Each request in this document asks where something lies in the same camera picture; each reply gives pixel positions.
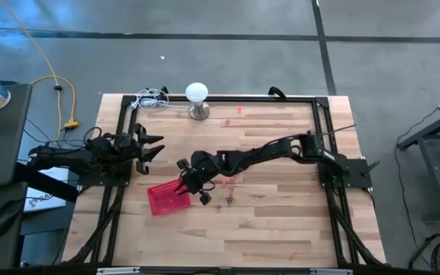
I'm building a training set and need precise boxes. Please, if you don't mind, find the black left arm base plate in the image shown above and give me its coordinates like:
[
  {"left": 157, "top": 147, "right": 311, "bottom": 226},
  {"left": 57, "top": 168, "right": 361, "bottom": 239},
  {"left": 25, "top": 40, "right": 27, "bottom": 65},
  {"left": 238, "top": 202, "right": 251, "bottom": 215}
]
[{"left": 78, "top": 160, "right": 133, "bottom": 188}]

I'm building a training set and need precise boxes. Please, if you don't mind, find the white coiled cable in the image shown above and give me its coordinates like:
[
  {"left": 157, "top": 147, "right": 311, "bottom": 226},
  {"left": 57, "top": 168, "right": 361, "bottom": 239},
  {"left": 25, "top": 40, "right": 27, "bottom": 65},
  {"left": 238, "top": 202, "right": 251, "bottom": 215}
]
[{"left": 135, "top": 87, "right": 190, "bottom": 112}]

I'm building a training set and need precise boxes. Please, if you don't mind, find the silver metal bracket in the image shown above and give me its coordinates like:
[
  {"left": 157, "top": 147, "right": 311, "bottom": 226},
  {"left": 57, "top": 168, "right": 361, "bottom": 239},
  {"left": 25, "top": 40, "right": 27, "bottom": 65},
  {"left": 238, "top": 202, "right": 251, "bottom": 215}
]
[
  {"left": 310, "top": 268, "right": 354, "bottom": 275},
  {"left": 96, "top": 267, "right": 141, "bottom": 275}
]

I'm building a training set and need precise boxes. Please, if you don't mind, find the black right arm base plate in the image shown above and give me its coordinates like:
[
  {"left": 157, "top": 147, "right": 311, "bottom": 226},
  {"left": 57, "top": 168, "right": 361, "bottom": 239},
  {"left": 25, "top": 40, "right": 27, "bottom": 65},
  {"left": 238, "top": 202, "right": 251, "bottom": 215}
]
[{"left": 318, "top": 158, "right": 374, "bottom": 189}]

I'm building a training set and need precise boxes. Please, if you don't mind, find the black aluminium table frame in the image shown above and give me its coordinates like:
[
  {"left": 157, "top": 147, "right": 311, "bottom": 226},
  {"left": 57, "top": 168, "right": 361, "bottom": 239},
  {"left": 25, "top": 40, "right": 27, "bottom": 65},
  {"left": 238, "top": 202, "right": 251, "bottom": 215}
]
[{"left": 65, "top": 94, "right": 385, "bottom": 268}]

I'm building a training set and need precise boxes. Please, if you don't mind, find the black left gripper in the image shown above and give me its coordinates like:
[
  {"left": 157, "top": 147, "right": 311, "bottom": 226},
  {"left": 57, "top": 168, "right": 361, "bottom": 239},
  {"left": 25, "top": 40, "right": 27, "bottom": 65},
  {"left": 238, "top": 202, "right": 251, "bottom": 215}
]
[{"left": 130, "top": 122, "right": 167, "bottom": 176}]

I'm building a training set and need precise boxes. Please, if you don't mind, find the white mushroom table lamp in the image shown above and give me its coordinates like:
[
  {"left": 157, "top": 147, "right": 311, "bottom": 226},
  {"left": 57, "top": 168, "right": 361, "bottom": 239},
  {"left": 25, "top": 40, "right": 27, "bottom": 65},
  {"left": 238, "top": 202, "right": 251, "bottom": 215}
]
[{"left": 184, "top": 82, "right": 211, "bottom": 121}]

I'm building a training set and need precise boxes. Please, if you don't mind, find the red plastic mesh basket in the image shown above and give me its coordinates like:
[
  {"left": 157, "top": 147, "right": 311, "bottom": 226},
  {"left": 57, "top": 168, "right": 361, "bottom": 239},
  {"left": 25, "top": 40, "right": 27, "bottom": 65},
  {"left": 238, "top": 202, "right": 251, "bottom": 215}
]
[{"left": 146, "top": 178, "right": 193, "bottom": 217}]

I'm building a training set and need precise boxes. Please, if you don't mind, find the black side table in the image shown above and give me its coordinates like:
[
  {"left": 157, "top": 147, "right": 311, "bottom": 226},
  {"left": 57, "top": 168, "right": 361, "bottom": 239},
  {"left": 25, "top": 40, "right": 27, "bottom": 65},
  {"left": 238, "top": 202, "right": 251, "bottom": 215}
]
[{"left": 396, "top": 105, "right": 440, "bottom": 222}]

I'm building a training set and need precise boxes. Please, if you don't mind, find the black computer mouse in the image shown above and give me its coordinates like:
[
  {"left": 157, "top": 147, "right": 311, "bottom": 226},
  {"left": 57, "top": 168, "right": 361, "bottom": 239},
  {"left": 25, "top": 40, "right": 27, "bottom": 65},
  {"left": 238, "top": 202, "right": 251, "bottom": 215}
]
[{"left": 0, "top": 200, "right": 24, "bottom": 236}]

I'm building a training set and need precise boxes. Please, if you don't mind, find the white cardboard box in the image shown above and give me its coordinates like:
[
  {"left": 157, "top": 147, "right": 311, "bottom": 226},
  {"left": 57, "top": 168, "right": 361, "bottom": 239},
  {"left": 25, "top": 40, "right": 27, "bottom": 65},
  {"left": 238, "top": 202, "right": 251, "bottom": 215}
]
[{"left": 23, "top": 166, "right": 70, "bottom": 213}]

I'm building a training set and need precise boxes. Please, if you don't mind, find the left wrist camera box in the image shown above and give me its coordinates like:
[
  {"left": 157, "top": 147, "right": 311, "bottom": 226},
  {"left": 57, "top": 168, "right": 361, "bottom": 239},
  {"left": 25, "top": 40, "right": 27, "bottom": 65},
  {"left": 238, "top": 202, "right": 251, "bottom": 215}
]
[{"left": 109, "top": 131, "right": 132, "bottom": 147}]

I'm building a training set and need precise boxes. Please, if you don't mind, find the yellow extension cord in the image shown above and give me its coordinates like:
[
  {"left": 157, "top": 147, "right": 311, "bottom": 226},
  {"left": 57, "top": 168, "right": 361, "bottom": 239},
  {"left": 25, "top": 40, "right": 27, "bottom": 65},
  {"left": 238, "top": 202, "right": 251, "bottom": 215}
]
[{"left": 0, "top": 0, "right": 80, "bottom": 142}]

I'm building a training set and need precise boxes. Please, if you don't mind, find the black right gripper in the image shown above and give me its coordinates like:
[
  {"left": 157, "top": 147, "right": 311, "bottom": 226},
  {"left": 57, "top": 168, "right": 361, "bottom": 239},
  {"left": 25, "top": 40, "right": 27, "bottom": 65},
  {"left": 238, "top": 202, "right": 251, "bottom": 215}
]
[{"left": 173, "top": 158, "right": 214, "bottom": 206}]

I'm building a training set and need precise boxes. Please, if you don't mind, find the black base lever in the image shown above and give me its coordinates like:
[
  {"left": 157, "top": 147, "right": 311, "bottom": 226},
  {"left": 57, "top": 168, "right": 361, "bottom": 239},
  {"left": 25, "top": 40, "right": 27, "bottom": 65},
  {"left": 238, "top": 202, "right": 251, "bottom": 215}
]
[{"left": 361, "top": 160, "right": 380, "bottom": 176}]

